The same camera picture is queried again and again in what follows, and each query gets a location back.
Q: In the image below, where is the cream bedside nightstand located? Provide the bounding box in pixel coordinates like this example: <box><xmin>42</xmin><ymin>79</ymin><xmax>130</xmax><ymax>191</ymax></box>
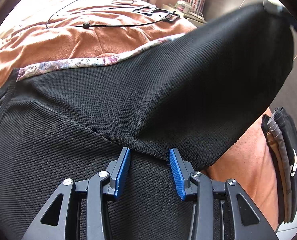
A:
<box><xmin>162</xmin><ymin>4</ymin><xmax>207</xmax><ymax>27</ymax></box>

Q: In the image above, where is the black cable on bed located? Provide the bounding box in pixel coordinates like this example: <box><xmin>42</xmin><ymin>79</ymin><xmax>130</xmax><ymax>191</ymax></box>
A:
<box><xmin>45</xmin><ymin>0</ymin><xmax>174</xmax><ymax>29</ymax></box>

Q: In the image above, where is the folded black printed t-shirt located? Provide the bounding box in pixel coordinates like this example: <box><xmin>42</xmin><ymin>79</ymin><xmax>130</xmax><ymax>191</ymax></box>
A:
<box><xmin>261</xmin><ymin>107</ymin><xmax>297</xmax><ymax>225</ymax></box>

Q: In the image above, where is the orange bed blanket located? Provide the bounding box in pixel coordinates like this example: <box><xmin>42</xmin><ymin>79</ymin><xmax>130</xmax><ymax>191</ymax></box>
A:
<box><xmin>0</xmin><ymin>0</ymin><xmax>281</xmax><ymax>228</ymax></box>

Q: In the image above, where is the black shirt with floral trim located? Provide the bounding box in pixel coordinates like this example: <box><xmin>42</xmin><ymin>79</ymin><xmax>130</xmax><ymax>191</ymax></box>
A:
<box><xmin>0</xmin><ymin>3</ymin><xmax>293</xmax><ymax>239</ymax></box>

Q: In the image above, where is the black buckle frame on bed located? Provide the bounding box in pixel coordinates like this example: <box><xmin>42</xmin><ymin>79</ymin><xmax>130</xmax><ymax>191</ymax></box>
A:
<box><xmin>135</xmin><ymin>4</ymin><xmax>181</xmax><ymax>23</ymax></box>

